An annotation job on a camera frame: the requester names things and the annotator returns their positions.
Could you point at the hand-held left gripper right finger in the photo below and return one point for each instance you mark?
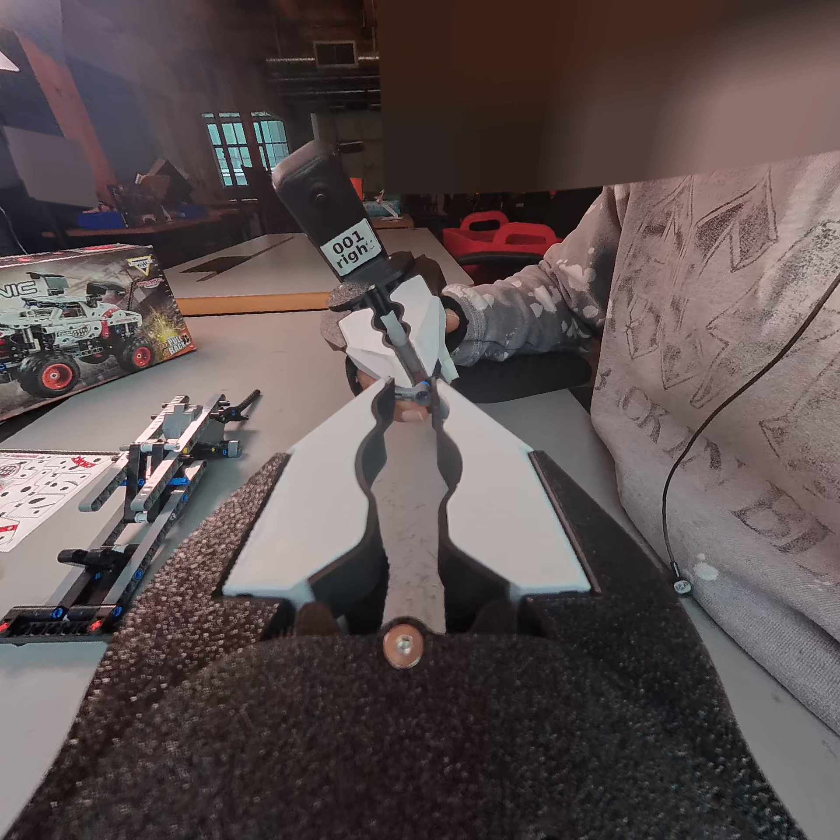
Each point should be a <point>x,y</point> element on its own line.
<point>519,519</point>

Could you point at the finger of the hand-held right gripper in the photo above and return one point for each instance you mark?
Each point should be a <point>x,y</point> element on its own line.
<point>427,322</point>
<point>368,344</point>

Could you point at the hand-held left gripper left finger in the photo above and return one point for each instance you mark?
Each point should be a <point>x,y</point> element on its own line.
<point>295,525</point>

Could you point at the blue toy pin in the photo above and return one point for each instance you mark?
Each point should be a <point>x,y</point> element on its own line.
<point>418,389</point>

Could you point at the grey toy brick chassis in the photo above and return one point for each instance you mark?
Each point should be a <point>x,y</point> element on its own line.
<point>145,486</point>

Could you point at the grey desk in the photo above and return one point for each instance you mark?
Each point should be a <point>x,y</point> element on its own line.
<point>263,368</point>

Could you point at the person's right hand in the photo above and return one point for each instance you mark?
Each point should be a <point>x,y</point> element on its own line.
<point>452,315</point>

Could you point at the grey table with wooden edge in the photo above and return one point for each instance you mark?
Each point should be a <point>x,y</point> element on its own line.
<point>263,269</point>

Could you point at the white sticker sheet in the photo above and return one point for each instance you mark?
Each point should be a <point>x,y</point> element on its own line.
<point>46,492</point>

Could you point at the toy truck cardboard box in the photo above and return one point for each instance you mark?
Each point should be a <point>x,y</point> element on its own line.
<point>79,328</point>

